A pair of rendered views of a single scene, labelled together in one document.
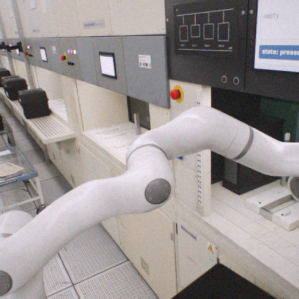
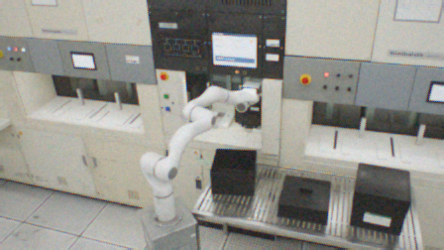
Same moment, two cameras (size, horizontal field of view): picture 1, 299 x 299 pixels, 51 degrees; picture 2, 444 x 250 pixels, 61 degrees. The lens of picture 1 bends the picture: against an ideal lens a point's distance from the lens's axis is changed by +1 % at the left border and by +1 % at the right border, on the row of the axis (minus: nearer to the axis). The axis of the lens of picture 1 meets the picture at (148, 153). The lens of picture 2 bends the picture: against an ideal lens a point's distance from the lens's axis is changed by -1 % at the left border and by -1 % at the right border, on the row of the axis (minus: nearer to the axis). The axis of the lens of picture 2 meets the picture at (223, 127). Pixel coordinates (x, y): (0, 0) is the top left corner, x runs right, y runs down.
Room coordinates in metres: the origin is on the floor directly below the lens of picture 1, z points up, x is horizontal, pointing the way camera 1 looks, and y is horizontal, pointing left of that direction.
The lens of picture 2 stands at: (-0.88, 1.27, 2.35)
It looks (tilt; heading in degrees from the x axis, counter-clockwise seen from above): 30 degrees down; 317
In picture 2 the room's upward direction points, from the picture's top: 2 degrees counter-clockwise
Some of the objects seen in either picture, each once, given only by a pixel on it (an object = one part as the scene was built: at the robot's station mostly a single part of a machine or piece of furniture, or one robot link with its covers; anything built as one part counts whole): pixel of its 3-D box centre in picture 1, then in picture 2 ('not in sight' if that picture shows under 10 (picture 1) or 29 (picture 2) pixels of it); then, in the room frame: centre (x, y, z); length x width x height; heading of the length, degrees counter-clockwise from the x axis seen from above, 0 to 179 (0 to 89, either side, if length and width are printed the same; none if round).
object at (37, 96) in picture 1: (33, 103); not in sight; (3.30, 1.16, 0.93); 0.30 x 0.28 x 0.26; 25
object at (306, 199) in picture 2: not in sight; (305, 196); (0.08, -0.29, 0.83); 0.29 x 0.29 x 0.13; 29
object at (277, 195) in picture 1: (283, 204); (218, 119); (1.08, -0.52, 0.89); 0.22 x 0.21 x 0.04; 118
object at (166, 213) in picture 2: not in sight; (165, 203); (0.62, 0.35, 0.85); 0.19 x 0.19 x 0.18
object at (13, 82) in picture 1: (16, 88); not in sight; (4.35, 1.73, 0.93); 0.30 x 0.28 x 0.26; 31
